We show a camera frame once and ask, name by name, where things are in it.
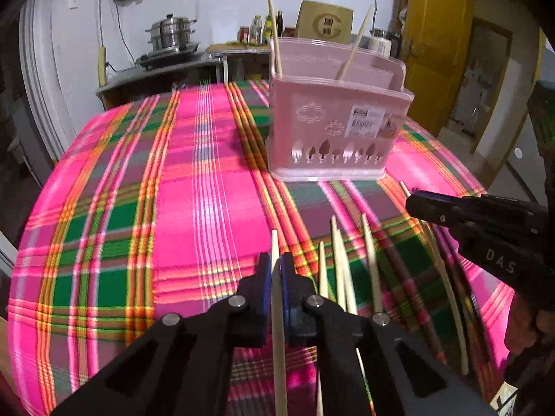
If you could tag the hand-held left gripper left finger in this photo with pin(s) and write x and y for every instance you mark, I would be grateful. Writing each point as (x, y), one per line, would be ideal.
(265, 286)

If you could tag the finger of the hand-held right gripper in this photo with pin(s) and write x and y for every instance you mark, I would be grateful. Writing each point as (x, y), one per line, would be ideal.
(435, 208)

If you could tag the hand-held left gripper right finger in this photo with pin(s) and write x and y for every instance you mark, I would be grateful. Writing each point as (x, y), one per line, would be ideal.
(287, 294)

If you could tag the pink plastic utensil basket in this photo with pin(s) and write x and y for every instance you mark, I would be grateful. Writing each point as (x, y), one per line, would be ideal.
(329, 130)

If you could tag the person's right hand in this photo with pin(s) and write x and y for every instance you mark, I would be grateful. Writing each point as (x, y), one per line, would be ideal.
(531, 325)

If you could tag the white panel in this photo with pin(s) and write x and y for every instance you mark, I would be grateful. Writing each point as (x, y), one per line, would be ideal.
(520, 177)

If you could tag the pink plaid tablecloth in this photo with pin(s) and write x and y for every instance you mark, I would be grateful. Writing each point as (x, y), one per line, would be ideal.
(130, 225)

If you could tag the yellow wooden door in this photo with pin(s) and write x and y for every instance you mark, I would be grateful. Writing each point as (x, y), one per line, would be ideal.
(433, 52)

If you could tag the white electric kettle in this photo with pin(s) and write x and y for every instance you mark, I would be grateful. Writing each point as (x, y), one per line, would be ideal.
(380, 43)

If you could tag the brown cardboard box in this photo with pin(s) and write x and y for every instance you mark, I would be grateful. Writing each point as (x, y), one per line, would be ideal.
(323, 21)

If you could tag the steel shelf table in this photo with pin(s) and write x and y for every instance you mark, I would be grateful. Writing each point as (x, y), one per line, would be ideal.
(234, 50)

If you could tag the dark sauce bottle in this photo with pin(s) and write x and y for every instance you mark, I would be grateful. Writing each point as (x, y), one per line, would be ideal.
(280, 24)

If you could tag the steel counter table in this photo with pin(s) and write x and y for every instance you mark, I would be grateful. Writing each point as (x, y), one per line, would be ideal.
(130, 79)

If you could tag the black cooktop stove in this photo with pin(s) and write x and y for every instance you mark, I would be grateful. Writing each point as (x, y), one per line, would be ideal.
(167, 58)

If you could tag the red jar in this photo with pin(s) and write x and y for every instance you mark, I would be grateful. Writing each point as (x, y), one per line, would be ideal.
(243, 35)

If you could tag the clear plastic bottle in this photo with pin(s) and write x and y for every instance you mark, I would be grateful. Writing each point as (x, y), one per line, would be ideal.
(256, 30)

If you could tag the steel steamer pot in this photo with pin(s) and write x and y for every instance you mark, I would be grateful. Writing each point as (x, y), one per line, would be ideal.
(171, 32)

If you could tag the yellow power strip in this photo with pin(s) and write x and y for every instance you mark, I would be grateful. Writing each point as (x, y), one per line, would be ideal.
(102, 65)

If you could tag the yellow door frame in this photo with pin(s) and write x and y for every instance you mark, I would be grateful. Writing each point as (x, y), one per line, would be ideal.
(468, 130)

